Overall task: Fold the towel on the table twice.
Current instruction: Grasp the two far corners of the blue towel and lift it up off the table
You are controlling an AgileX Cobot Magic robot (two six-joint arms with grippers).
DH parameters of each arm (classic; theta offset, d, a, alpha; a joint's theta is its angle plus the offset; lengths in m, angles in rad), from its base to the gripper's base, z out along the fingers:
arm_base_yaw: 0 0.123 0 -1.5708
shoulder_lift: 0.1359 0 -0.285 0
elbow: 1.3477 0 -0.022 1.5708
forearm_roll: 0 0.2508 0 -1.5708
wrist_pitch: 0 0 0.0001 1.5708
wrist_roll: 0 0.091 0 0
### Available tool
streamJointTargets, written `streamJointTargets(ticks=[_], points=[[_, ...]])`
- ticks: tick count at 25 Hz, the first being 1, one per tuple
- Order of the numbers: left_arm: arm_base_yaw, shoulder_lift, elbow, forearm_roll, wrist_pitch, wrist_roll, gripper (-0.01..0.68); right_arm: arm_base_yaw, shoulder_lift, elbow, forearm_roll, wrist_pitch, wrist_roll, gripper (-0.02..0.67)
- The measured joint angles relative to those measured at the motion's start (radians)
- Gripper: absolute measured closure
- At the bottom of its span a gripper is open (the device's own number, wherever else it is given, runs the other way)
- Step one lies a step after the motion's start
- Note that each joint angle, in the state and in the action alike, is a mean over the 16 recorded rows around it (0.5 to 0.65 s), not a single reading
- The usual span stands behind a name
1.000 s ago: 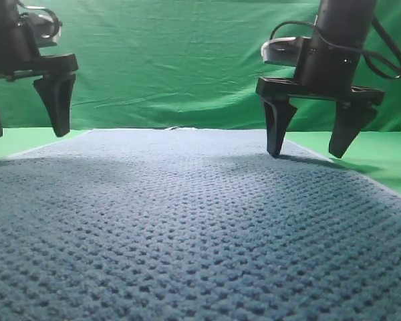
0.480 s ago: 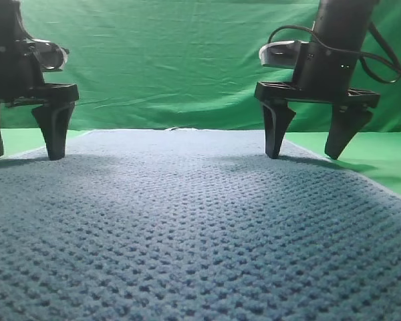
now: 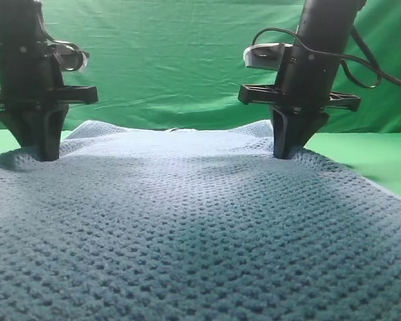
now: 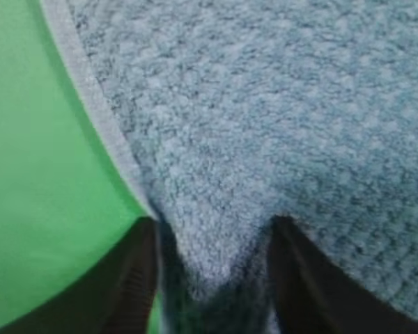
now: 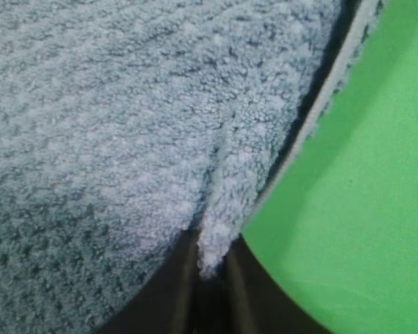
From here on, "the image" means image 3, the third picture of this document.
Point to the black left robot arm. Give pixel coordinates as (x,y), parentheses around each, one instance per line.
(22,22)

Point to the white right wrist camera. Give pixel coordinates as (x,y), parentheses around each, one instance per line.
(265,56)

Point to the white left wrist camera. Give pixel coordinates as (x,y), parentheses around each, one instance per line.
(70,57)

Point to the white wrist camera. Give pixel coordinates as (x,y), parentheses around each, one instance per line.
(265,56)
(70,57)

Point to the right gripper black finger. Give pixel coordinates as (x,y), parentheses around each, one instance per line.
(286,132)
(306,125)

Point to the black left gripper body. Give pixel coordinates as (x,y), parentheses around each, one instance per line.
(30,75)

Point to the blue waffle towel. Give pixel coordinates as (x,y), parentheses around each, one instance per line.
(193,225)

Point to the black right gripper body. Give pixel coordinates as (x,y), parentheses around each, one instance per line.
(304,80)

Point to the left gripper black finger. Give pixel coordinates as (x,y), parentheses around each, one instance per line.
(22,125)
(49,130)

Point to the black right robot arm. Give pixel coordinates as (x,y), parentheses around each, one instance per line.
(323,22)

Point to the green backdrop cloth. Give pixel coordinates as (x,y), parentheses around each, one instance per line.
(178,64)

